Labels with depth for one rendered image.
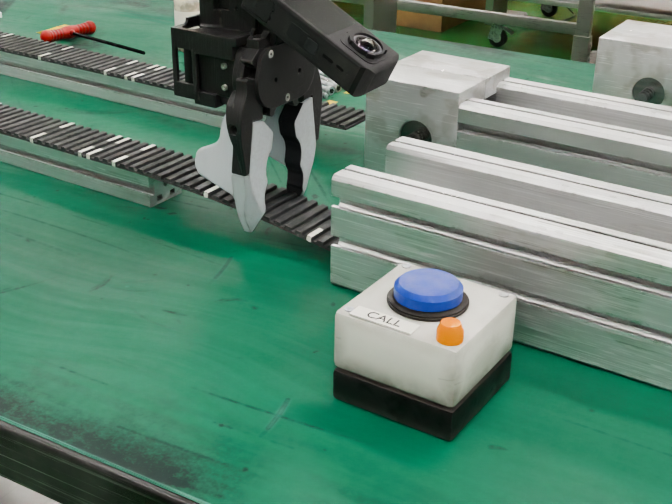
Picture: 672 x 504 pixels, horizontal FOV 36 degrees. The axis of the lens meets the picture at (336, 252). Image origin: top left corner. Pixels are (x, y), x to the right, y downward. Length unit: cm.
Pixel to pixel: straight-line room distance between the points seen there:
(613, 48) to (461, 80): 22
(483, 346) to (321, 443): 11
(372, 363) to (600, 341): 15
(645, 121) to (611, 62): 19
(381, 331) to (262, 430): 9
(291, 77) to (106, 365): 26
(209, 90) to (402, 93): 19
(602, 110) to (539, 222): 26
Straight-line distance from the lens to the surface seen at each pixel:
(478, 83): 90
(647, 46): 106
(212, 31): 77
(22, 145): 98
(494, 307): 60
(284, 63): 77
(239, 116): 74
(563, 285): 66
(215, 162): 79
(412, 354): 57
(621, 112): 89
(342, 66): 71
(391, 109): 90
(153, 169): 87
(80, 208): 89
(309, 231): 78
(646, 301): 64
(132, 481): 58
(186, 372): 65
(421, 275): 60
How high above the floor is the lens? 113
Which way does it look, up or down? 26 degrees down
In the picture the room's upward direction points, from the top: 1 degrees clockwise
